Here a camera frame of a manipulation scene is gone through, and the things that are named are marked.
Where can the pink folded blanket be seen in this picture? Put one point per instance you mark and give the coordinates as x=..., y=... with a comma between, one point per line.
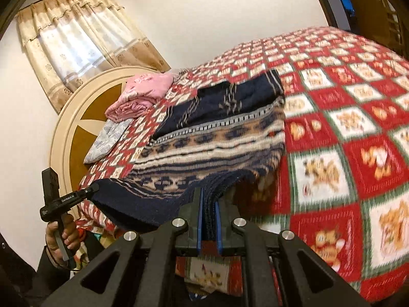
x=140, y=92

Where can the person's left forearm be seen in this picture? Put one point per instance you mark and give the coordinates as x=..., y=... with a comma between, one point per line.
x=41, y=278

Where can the wooden chair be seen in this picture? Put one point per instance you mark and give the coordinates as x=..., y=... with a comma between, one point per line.
x=393, y=22

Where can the red checked printed bedspread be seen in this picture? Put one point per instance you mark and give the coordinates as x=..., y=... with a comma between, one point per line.
x=335, y=134

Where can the dark wooden door frame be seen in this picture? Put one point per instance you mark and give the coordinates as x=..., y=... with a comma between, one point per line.
x=322, y=0

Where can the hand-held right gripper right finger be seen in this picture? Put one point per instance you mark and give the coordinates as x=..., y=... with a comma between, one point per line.
x=218, y=230

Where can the grey floral pillow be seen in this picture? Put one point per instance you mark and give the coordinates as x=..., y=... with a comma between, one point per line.
x=105, y=140

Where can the cream and brown round headboard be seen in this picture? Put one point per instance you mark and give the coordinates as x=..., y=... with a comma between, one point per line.
x=73, y=140

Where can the beige patterned curtain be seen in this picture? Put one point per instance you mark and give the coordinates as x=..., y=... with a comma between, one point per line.
x=80, y=38

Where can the navy patterned knit sweater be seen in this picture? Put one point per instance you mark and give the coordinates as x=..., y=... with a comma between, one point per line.
x=207, y=140

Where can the colourful clothes pile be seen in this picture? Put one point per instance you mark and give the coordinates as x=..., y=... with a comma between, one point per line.
x=84, y=252

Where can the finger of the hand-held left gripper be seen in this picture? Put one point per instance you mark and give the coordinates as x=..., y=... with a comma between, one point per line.
x=91, y=190

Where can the person's left hand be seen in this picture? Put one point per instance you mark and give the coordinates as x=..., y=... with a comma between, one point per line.
x=68, y=233

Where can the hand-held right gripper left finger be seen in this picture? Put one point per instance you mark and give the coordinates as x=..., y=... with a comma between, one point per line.
x=199, y=230

